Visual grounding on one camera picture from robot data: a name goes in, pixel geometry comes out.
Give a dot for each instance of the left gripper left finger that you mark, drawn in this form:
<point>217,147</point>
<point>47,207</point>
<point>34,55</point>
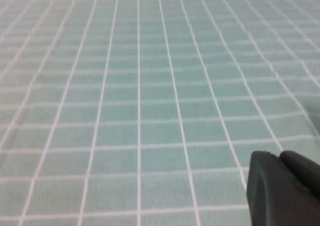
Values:
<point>270,191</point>

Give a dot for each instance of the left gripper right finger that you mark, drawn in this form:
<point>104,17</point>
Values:
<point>305,171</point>

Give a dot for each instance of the green white checked tablecloth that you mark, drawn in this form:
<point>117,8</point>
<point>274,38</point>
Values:
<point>125,86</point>

